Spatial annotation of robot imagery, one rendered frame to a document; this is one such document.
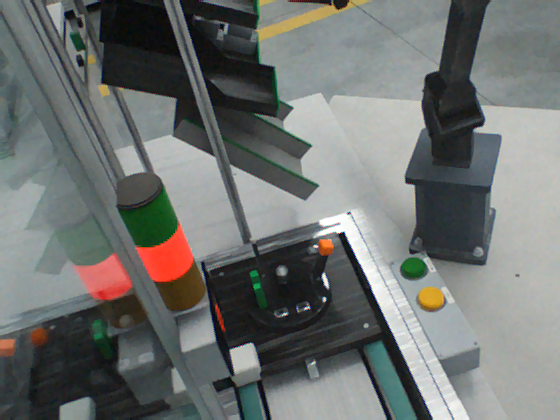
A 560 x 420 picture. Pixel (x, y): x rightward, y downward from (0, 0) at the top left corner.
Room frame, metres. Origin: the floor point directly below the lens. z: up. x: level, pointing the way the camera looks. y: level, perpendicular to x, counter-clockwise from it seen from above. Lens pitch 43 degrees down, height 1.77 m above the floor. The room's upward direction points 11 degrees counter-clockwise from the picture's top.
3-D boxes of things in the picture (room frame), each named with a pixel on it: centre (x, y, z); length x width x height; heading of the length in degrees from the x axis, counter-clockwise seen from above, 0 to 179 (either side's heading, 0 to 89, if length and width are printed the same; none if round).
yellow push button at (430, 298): (0.61, -0.15, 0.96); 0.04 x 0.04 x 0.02
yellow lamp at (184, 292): (0.46, 0.16, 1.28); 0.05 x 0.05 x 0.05
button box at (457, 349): (0.61, -0.15, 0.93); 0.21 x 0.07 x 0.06; 8
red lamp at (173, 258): (0.46, 0.16, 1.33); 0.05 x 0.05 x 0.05
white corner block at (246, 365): (0.55, 0.15, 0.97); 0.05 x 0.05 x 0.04; 8
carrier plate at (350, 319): (0.66, 0.07, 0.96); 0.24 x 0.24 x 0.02; 8
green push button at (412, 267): (0.68, -0.14, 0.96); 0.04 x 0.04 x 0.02
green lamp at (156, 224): (0.46, 0.16, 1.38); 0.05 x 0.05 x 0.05
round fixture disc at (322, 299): (0.66, 0.07, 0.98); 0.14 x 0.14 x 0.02
